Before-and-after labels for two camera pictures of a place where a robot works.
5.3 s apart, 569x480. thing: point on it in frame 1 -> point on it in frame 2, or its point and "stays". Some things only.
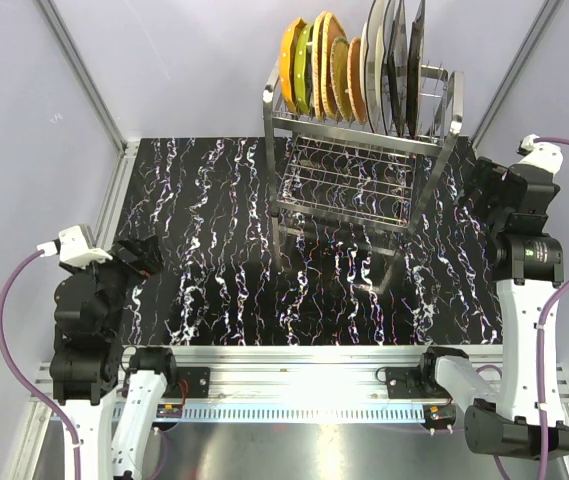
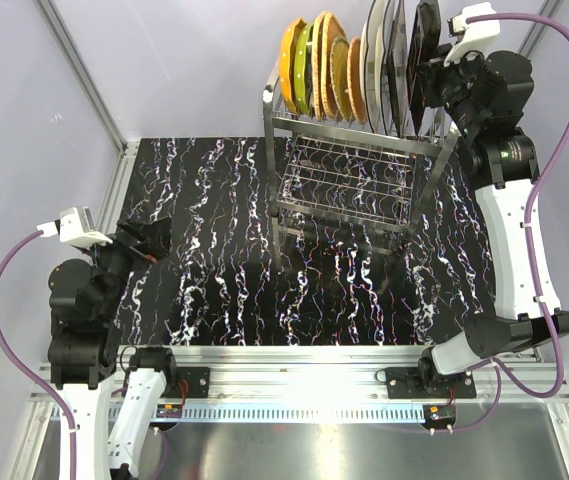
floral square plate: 397,69 stays
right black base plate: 406,382 stays
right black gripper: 487,176 -> 434,72
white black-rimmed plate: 390,95 stays
